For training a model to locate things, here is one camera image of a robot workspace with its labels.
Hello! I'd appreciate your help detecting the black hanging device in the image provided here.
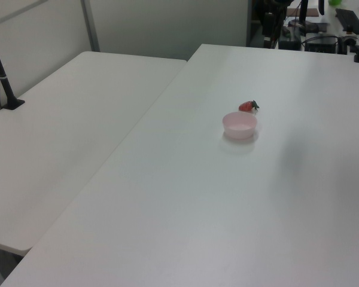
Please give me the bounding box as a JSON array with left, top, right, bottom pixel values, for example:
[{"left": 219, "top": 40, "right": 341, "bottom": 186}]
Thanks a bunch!
[{"left": 261, "top": 0, "right": 288, "bottom": 48}]

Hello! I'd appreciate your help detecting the brown board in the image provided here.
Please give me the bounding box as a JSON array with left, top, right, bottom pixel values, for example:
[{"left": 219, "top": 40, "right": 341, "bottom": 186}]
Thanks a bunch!
[{"left": 288, "top": 8, "right": 320, "bottom": 17}]

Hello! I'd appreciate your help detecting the white side table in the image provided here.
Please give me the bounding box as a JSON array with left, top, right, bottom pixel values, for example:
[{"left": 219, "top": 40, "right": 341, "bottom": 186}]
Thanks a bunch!
[{"left": 0, "top": 50, "right": 188, "bottom": 257}]

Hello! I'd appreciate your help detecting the pink plastic bowl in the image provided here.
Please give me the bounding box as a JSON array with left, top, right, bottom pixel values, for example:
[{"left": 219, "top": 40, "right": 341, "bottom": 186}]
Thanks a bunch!
[{"left": 221, "top": 111, "right": 258, "bottom": 141}]

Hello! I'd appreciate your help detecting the black monitor stand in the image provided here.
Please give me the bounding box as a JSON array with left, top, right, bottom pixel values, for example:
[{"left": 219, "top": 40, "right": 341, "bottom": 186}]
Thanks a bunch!
[{"left": 288, "top": 0, "right": 320, "bottom": 29}]

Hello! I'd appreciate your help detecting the red strawberry with green leaves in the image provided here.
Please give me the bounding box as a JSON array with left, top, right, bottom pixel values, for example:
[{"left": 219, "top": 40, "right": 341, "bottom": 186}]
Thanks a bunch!
[{"left": 238, "top": 99, "right": 261, "bottom": 114}]

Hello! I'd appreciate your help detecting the black camera pole with clamp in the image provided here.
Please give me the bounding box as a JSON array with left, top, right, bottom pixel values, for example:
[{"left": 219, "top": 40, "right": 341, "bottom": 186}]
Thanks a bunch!
[{"left": 0, "top": 23, "right": 26, "bottom": 110}]

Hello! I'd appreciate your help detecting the black box device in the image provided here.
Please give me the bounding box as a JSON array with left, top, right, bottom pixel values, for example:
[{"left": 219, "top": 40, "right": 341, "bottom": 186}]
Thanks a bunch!
[{"left": 304, "top": 35, "right": 339, "bottom": 54}]

